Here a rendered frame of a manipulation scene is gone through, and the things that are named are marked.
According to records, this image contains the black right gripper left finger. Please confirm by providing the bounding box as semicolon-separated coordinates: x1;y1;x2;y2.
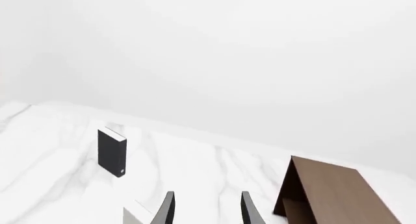
149;191;176;224

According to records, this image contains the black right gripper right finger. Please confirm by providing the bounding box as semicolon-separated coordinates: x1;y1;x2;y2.
240;191;267;224

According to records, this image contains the black standing book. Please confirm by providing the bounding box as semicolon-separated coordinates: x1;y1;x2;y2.
97;127;127;179

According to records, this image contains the brown wooden shelf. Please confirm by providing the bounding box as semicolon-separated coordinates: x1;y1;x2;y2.
272;155;402;224

